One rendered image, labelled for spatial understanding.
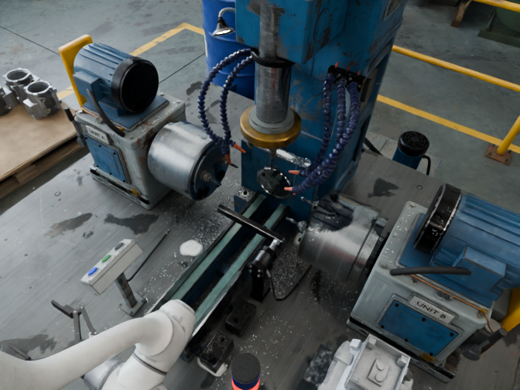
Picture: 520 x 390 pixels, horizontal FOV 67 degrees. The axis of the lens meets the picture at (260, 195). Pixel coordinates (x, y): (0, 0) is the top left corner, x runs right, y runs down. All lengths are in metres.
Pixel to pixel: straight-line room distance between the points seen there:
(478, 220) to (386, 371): 0.40
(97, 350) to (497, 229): 0.89
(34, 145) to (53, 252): 1.65
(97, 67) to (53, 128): 1.87
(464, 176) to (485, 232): 2.26
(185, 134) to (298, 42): 0.59
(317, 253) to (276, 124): 0.39
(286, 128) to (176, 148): 0.42
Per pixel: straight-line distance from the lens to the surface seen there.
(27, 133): 3.33
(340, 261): 1.16
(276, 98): 1.05
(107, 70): 1.43
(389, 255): 1.11
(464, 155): 3.44
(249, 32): 1.01
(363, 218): 1.16
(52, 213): 1.76
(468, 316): 1.11
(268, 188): 1.44
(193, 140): 1.35
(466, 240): 1.01
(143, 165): 1.48
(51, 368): 0.83
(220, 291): 1.27
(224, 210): 1.30
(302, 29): 0.93
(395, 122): 3.52
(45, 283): 1.58
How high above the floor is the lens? 2.05
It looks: 49 degrees down
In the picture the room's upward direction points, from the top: 3 degrees clockwise
